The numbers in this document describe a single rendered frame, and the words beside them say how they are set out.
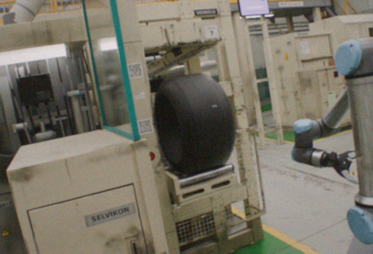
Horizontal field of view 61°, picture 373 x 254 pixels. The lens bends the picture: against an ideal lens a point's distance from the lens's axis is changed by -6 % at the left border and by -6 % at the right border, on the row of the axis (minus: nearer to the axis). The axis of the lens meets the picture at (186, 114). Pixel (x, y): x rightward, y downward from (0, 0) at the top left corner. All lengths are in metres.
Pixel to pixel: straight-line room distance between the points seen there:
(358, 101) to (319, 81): 5.14
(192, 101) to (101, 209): 0.83
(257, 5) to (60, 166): 5.38
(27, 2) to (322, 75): 5.33
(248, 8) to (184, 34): 3.87
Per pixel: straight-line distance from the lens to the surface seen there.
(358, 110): 1.24
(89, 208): 1.00
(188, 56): 2.26
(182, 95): 1.67
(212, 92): 1.72
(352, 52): 1.20
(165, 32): 2.09
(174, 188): 1.73
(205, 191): 1.80
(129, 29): 1.75
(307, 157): 1.68
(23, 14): 2.01
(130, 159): 0.99
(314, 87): 6.36
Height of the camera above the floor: 1.42
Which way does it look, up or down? 6 degrees down
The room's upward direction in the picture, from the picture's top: 10 degrees counter-clockwise
